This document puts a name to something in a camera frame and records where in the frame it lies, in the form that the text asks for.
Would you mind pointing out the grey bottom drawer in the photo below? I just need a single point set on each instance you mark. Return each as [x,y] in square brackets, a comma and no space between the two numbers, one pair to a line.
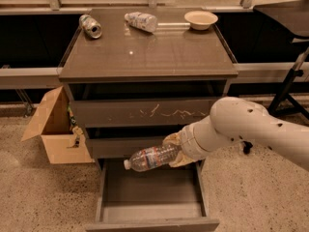
[160,200]

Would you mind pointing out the white labelled plastic bottle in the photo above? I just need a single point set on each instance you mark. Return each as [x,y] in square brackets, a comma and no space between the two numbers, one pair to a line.
[142,21]

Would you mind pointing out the grey drawer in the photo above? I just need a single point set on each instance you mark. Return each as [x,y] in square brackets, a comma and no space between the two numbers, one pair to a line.
[132,104]
[160,200]
[122,142]

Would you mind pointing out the crushed soda can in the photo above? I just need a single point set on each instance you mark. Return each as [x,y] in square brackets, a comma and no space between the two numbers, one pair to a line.
[90,26]

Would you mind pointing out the open cardboard box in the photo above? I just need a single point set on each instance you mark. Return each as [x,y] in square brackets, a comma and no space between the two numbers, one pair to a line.
[51,122]

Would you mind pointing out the grey top drawer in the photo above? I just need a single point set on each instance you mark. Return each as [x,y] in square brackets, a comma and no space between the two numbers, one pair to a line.
[132,104]

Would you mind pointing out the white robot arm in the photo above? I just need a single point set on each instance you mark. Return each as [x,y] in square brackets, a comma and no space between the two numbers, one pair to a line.
[233,120]

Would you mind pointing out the clear plastic water bottle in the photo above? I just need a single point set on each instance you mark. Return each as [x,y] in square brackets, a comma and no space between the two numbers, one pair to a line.
[151,158]

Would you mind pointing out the beige paper bowl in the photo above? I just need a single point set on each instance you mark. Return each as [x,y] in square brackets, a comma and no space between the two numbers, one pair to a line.
[200,20]

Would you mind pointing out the grey middle drawer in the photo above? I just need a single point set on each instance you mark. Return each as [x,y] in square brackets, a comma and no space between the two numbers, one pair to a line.
[122,142]

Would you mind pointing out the black rolling stand table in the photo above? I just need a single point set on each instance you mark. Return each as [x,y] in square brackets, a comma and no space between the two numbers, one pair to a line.
[283,20]

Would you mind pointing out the grey drawer cabinet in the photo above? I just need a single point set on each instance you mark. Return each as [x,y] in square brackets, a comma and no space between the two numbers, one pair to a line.
[174,50]

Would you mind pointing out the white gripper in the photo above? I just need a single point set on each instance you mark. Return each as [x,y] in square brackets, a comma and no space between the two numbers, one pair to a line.
[187,144]

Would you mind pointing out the items inside cardboard box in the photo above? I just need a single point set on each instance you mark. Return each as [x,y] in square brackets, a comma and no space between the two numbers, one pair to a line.
[74,128]

